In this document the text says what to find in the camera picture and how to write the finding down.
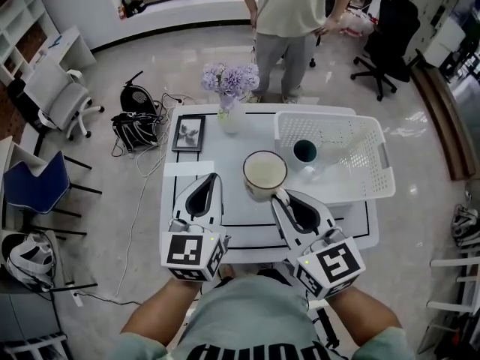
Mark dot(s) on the white paper strip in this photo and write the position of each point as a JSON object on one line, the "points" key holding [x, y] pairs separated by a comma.
{"points": [[187, 168]]}

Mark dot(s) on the purple flowers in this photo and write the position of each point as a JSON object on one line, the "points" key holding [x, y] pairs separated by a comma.
{"points": [[228, 77]]}

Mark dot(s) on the white office chair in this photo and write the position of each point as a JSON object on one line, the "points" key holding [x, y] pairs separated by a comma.
{"points": [[60, 92]]}

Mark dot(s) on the black bag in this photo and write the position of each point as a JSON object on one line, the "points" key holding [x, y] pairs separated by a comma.
{"points": [[135, 6]]}

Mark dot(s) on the small blue tool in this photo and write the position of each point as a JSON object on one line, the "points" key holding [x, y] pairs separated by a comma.
{"points": [[56, 42]]}

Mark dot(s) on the white cabinet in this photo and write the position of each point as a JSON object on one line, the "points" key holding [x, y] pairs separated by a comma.
{"points": [[446, 39]]}

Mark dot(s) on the person's black trousers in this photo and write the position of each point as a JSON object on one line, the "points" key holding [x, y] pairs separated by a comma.
{"points": [[277, 274]]}

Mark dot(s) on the white vase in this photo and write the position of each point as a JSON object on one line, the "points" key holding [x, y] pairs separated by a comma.
{"points": [[231, 118]]}

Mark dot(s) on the black picture frame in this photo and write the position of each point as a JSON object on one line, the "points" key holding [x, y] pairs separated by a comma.
{"points": [[188, 133]]}

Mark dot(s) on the blue chair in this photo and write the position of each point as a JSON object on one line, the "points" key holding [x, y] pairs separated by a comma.
{"points": [[35, 186]]}

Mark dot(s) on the grey cabinet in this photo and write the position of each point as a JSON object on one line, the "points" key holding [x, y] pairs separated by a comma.
{"points": [[26, 313]]}

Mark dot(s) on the white plastic laundry basket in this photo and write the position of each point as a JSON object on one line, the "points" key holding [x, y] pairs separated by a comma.
{"points": [[356, 189]]}

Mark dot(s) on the white VR headset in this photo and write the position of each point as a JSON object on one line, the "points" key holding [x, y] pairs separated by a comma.
{"points": [[28, 257]]}

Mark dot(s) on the white shelf unit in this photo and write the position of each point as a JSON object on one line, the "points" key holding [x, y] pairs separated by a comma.
{"points": [[15, 32]]}

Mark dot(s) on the cream mug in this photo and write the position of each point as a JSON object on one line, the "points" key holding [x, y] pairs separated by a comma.
{"points": [[264, 171]]}

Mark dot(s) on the person's left forearm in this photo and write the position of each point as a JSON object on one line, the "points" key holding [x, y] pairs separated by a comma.
{"points": [[157, 313]]}

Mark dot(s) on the teal cup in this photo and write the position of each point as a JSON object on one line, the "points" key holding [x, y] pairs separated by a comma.
{"points": [[304, 150]]}

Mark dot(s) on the white metal rack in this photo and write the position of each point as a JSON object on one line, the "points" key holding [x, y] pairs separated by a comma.
{"points": [[450, 263]]}

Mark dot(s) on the white low shelf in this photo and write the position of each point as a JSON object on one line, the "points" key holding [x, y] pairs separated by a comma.
{"points": [[33, 345]]}

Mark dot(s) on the clear wine glass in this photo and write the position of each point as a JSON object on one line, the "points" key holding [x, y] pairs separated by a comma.
{"points": [[322, 163]]}

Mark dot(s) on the black white headset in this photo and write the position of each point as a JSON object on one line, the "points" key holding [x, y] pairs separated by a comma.
{"points": [[463, 225]]}

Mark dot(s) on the person in white t-shirt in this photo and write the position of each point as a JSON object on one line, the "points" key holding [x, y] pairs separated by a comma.
{"points": [[255, 313]]}

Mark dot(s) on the white desk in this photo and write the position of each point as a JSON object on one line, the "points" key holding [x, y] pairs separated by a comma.
{"points": [[73, 49]]}

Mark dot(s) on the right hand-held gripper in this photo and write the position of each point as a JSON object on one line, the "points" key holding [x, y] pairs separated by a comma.
{"points": [[333, 266]]}

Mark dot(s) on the person's left shoe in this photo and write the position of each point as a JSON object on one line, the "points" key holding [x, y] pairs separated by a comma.
{"points": [[226, 272]]}

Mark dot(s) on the black office chair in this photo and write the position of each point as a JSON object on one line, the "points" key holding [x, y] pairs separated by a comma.
{"points": [[397, 32]]}

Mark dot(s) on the person's right forearm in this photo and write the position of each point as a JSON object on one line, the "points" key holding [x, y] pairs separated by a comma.
{"points": [[367, 313]]}

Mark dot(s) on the white red plastic bag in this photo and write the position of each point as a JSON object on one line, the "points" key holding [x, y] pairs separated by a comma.
{"points": [[356, 23]]}

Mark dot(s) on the red white bottle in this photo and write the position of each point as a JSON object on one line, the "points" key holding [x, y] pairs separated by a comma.
{"points": [[121, 12]]}

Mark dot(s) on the white power strip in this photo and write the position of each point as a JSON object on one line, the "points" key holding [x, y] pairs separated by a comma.
{"points": [[77, 298], [180, 102]]}

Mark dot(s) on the brown wooden step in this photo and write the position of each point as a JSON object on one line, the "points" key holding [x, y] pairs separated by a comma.
{"points": [[442, 126]]}

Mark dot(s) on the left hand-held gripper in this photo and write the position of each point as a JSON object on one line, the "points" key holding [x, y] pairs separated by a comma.
{"points": [[185, 253]]}

